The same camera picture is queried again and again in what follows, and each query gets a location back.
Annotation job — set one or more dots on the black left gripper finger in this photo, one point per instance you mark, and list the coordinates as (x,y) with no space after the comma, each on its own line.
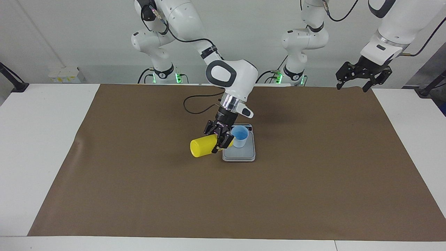
(369,85)
(340,83)

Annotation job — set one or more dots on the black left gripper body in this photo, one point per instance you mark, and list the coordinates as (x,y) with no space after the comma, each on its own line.
(367,69)

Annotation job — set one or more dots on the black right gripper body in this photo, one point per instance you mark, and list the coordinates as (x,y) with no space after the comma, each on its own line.
(225,120)

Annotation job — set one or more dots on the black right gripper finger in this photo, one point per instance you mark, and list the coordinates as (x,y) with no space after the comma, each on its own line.
(210,129)
(224,141)

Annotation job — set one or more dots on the light blue plastic cup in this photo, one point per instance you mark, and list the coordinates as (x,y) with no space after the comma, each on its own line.
(241,139)

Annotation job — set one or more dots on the yellow squeeze bottle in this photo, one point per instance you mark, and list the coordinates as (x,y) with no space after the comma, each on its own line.
(202,146)

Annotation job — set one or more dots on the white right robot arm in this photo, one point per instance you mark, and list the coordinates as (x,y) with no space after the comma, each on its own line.
(240,76)

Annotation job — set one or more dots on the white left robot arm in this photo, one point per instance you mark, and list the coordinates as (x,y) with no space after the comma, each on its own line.
(400,24)

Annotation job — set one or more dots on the silver digital kitchen scale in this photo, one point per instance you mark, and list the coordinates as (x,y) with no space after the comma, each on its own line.
(240,155)

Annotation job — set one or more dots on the black clamp stand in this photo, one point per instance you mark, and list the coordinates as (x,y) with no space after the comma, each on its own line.
(425,91)
(19,85)

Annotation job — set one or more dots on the brown paper mat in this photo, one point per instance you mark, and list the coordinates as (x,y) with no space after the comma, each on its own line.
(209,195)

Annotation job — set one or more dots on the white wall socket box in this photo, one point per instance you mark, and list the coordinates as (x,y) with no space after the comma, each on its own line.
(64,75)

